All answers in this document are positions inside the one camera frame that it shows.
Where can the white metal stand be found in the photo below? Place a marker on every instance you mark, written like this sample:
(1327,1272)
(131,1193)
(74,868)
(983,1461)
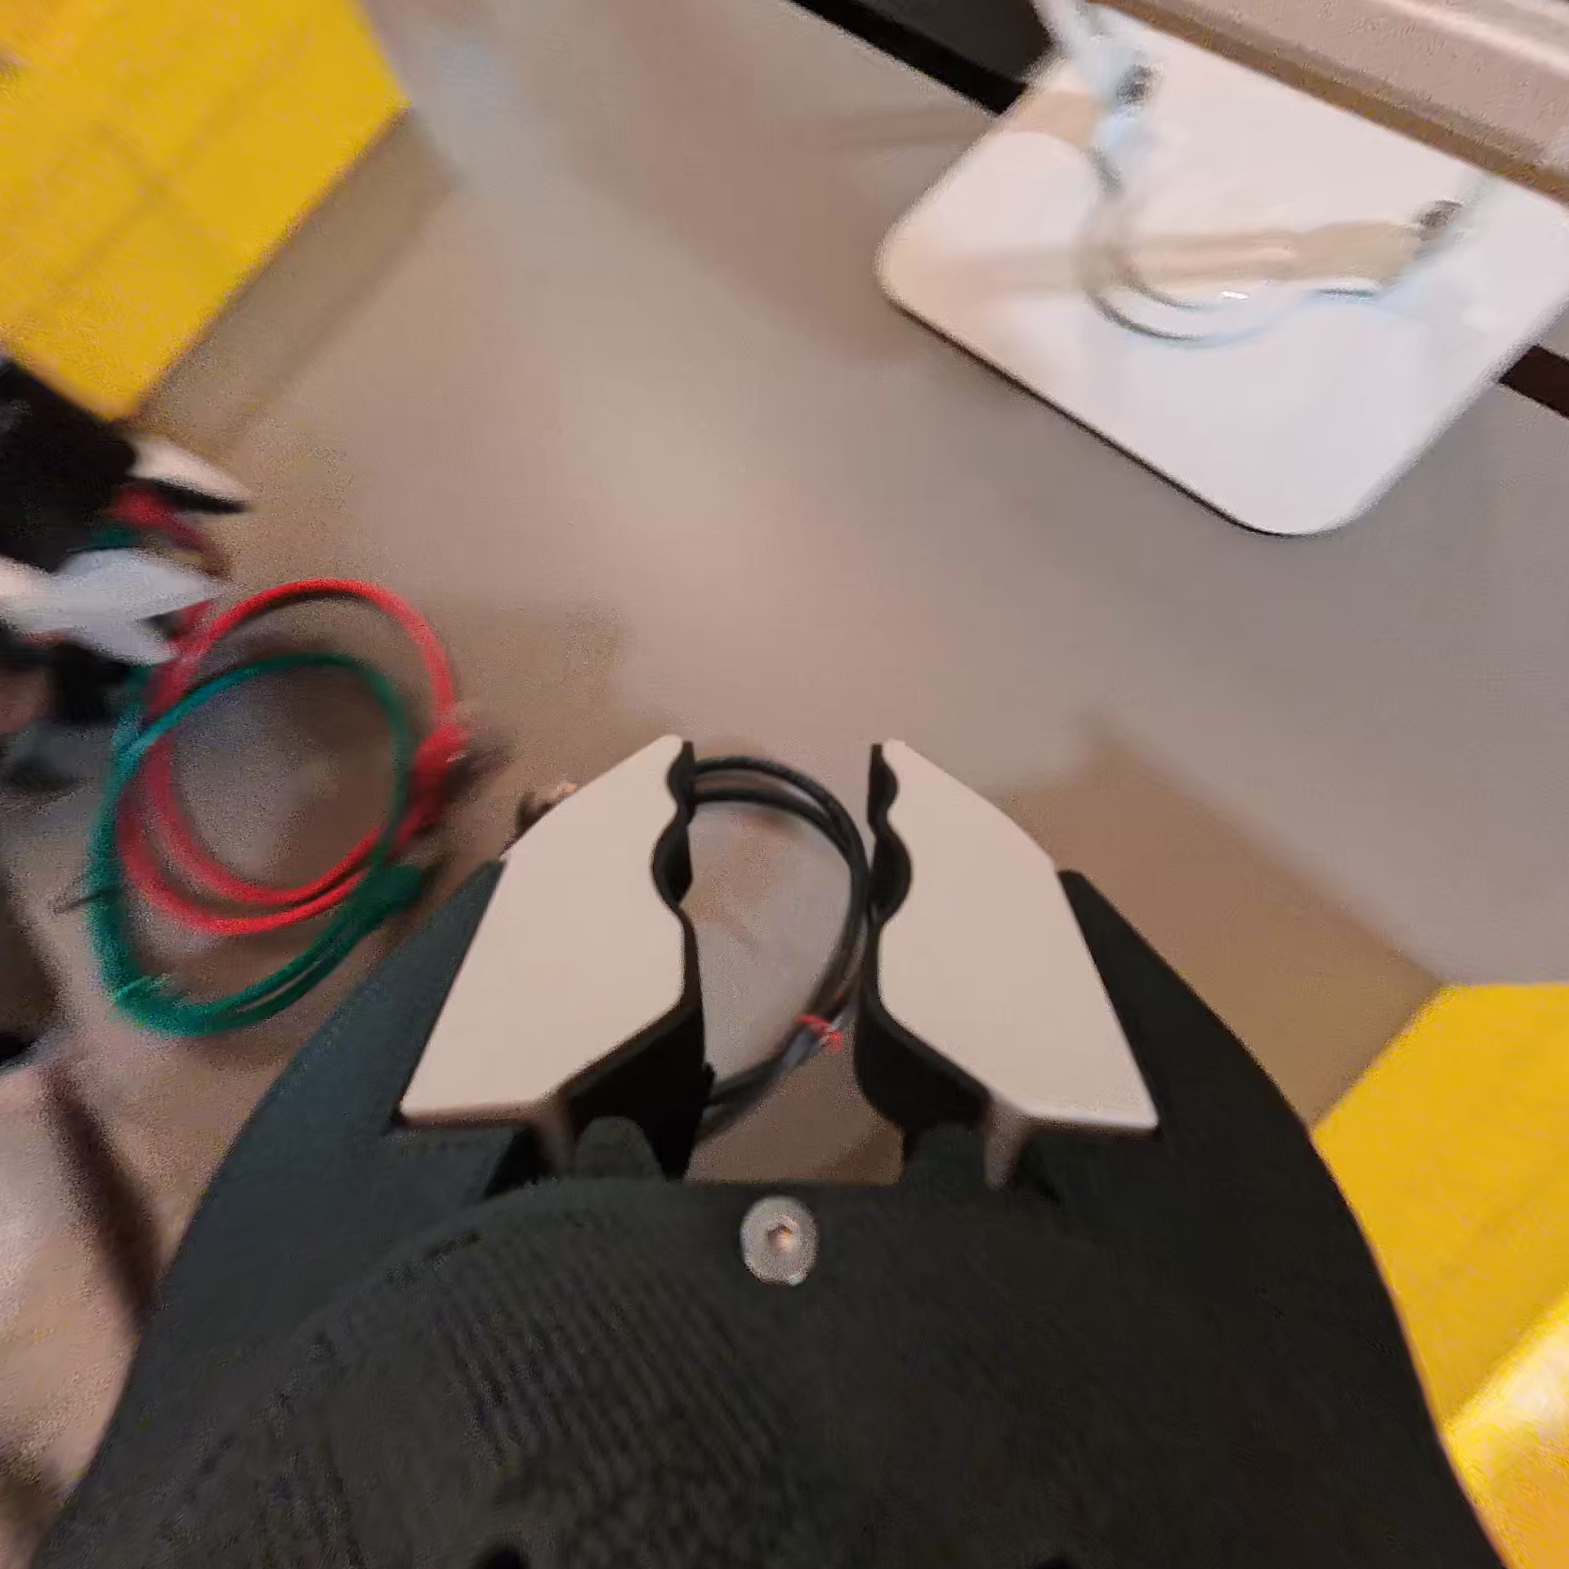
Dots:
(1226,368)

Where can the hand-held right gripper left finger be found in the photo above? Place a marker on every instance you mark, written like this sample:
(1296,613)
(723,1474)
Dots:
(564,956)

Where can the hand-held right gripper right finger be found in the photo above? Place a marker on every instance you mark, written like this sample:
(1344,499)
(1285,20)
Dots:
(1005,981)

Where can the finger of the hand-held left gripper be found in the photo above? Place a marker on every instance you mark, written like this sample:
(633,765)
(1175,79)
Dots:
(183,472)
(98,600)

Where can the large yellow plastic bin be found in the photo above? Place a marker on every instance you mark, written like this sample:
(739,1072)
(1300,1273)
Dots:
(147,159)
(1458,1164)

